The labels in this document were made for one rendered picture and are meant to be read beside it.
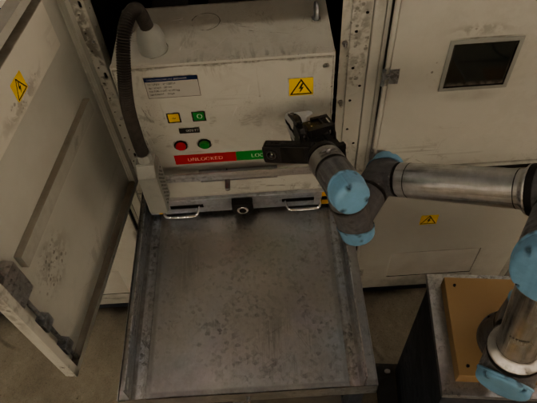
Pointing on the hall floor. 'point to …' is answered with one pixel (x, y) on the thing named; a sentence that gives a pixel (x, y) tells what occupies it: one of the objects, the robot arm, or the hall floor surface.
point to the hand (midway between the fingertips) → (285, 117)
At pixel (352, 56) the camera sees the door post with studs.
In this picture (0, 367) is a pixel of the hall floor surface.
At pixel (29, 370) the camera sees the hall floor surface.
